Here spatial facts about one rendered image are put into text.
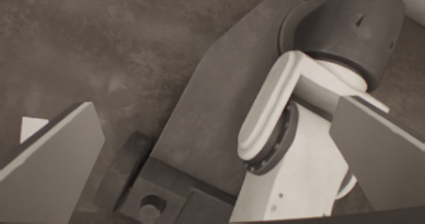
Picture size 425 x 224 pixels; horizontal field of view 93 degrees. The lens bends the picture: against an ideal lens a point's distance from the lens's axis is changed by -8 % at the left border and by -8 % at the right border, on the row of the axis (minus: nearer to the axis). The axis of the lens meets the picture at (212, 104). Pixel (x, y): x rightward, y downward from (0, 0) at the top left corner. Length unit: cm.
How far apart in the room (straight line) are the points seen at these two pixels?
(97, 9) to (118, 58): 16
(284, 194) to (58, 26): 71
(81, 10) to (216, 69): 45
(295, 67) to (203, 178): 30
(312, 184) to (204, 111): 26
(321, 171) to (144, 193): 32
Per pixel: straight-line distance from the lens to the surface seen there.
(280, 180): 33
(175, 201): 48
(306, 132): 35
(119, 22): 71
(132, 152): 50
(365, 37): 41
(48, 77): 76
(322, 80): 37
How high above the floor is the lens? 65
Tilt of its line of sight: 83 degrees down
